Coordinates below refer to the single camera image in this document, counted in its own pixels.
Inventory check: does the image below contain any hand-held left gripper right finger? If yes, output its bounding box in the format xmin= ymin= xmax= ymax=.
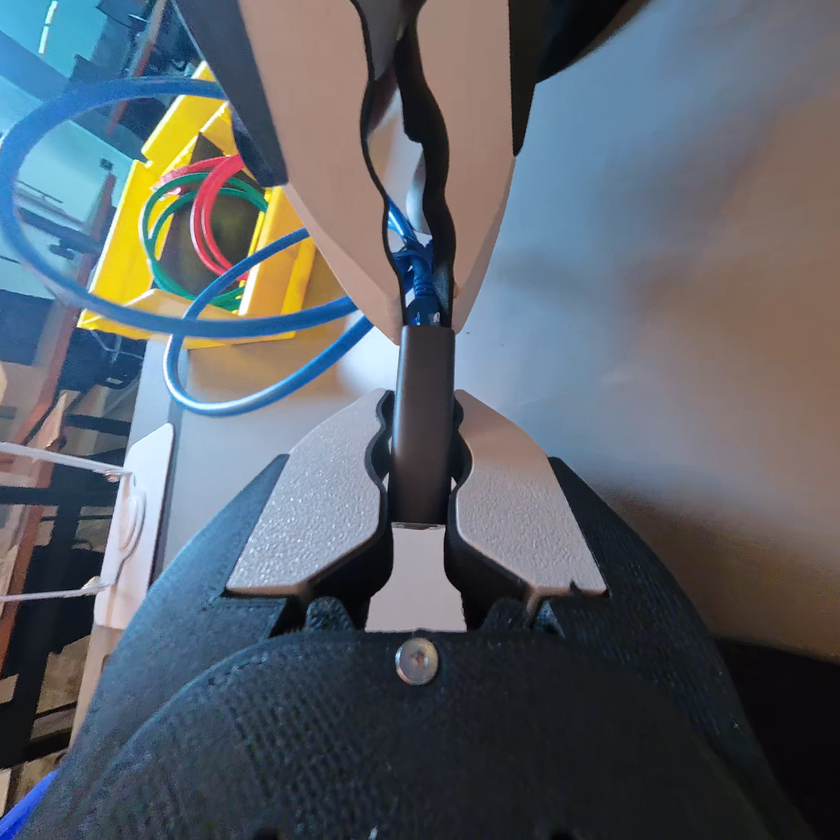
xmin=446 ymin=390 xmax=608 ymax=624

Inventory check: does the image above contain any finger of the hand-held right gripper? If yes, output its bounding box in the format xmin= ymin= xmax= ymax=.
xmin=239 ymin=0 xmax=404 ymax=342
xmin=402 ymin=0 xmax=516 ymax=329

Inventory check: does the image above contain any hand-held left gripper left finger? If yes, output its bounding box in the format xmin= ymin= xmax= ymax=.
xmin=226 ymin=388 xmax=393 ymax=624

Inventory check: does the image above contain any black ethernet adapter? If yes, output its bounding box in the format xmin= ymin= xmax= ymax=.
xmin=392 ymin=325 xmax=457 ymax=529

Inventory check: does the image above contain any red ethernet cable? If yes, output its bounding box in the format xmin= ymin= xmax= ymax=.
xmin=154 ymin=154 xmax=263 ymax=283

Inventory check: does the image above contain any blue ethernet cable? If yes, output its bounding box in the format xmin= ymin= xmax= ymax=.
xmin=0 ymin=75 xmax=460 ymax=417

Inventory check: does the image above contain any green ethernet cable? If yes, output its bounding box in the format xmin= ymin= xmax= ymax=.
xmin=140 ymin=167 xmax=270 ymax=312

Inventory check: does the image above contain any yellow plastic bin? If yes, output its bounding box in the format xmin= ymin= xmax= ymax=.
xmin=77 ymin=62 xmax=316 ymax=352

